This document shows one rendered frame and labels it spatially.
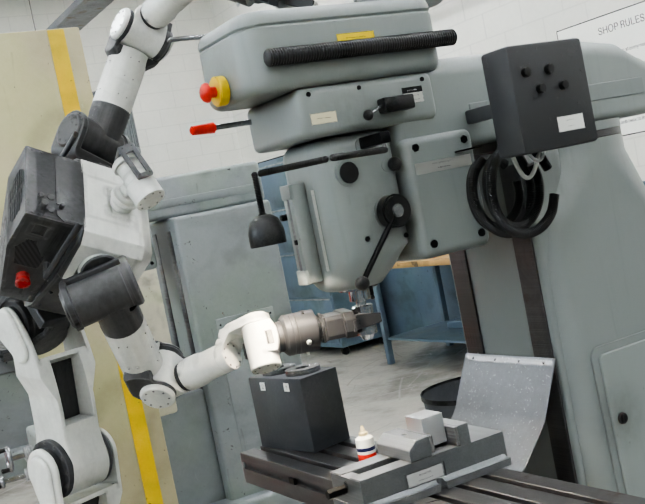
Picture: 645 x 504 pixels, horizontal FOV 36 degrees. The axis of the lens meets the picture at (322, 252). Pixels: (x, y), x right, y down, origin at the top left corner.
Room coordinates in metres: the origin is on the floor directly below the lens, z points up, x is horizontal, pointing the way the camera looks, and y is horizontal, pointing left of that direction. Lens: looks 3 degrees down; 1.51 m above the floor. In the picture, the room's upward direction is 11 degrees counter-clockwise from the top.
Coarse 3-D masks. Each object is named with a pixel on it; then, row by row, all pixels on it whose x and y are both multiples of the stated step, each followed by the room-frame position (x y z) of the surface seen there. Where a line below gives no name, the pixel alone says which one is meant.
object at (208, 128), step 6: (246, 120) 2.12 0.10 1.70; (192, 126) 2.06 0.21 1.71; (198, 126) 2.06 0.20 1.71; (204, 126) 2.07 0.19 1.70; (210, 126) 2.07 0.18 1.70; (216, 126) 2.09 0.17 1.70; (222, 126) 2.09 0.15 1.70; (228, 126) 2.10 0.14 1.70; (234, 126) 2.11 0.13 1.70; (240, 126) 2.12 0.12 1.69; (192, 132) 2.06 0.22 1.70; (198, 132) 2.06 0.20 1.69; (204, 132) 2.07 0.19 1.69; (210, 132) 2.08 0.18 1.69
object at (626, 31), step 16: (608, 16) 6.78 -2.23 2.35; (624, 16) 6.66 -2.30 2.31; (640, 16) 6.55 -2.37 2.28; (560, 32) 7.18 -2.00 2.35; (576, 32) 7.05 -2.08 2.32; (592, 32) 6.93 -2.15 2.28; (608, 32) 6.80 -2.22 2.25; (624, 32) 6.68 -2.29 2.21; (640, 32) 6.57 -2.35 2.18; (624, 48) 6.70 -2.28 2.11; (640, 48) 6.59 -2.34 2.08; (624, 128) 6.81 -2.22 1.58; (640, 128) 6.69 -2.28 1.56
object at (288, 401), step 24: (264, 384) 2.49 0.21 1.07; (288, 384) 2.41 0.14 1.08; (312, 384) 2.39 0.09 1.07; (336, 384) 2.44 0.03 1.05; (264, 408) 2.50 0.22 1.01; (288, 408) 2.42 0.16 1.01; (312, 408) 2.38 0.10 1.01; (336, 408) 2.43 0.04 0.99; (264, 432) 2.52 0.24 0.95; (288, 432) 2.44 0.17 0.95; (312, 432) 2.37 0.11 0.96; (336, 432) 2.42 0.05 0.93
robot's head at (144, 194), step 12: (132, 156) 2.07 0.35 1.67; (120, 168) 2.07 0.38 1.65; (132, 180) 2.05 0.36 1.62; (144, 180) 2.04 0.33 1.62; (156, 180) 2.07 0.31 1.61; (120, 192) 2.08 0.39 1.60; (132, 192) 2.04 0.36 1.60; (144, 192) 2.03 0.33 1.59; (156, 192) 2.04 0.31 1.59; (120, 204) 2.08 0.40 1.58; (132, 204) 2.09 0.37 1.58; (144, 204) 2.06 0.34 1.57; (156, 204) 2.09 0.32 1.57
